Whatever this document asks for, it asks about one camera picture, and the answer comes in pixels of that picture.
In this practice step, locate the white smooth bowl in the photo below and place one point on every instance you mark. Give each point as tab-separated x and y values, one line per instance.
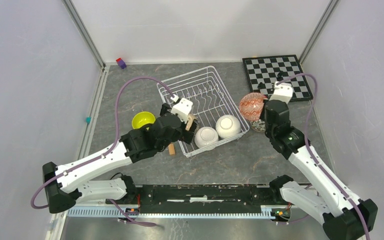
206	136

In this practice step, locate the black white chessboard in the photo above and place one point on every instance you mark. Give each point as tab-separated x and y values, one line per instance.
265	69

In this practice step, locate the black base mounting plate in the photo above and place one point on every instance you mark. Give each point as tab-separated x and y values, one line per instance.
201	199

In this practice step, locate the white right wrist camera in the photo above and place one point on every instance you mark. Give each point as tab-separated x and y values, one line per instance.
282	92

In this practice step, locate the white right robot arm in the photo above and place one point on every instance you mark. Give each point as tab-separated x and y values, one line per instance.
342	213

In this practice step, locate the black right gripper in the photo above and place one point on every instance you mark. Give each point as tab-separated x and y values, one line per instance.
264	112

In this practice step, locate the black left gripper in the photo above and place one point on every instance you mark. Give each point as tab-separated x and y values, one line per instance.
187	136

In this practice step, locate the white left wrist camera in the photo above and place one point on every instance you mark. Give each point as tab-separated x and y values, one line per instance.
182	107

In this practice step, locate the beige ceramic bowl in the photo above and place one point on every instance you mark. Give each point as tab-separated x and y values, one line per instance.
192	123

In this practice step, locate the red purple toy block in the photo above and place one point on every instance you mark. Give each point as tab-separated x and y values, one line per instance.
121	63

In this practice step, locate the white wire dish rack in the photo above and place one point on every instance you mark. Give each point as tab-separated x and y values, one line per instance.
211	100

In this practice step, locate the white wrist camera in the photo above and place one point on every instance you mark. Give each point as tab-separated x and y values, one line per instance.
282	92
182	107

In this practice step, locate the blue patterned bowl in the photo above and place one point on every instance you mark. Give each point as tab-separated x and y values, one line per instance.
251	106

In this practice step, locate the yellow bowl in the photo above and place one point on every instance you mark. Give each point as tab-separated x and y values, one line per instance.
141	119

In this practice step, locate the aluminium frame rail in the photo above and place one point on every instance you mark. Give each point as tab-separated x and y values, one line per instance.
57	221

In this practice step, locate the black chess piece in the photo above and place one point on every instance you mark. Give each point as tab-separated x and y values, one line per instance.
261	85
280	75

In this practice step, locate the small wooden block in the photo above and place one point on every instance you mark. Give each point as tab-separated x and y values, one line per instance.
171	149

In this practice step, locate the white ribbed bowl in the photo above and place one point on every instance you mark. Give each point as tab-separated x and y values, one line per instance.
227	126

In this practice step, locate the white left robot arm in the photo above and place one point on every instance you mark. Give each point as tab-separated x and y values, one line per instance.
68	184

